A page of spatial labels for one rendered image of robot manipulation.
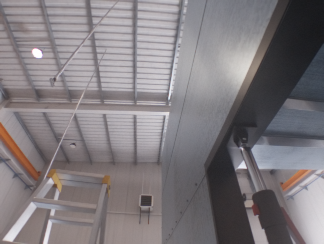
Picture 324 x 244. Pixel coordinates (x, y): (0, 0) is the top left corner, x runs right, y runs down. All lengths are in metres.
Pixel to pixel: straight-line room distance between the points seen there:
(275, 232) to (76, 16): 6.96
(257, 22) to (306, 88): 1.67
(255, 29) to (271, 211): 0.35
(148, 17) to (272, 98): 6.33
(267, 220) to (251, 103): 0.24
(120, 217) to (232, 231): 10.22
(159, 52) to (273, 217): 6.83
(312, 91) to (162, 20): 5.38
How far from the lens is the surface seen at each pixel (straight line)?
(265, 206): 0.42
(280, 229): 0.41
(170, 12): 6.66
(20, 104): 9.66
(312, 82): 2.07
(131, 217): 10.68
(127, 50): 7.05
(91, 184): 1.27
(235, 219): 0.61
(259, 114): 0.48
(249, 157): 0.47
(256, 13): 0.46
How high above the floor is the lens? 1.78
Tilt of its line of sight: 45 degrees up
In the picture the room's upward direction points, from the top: straight up
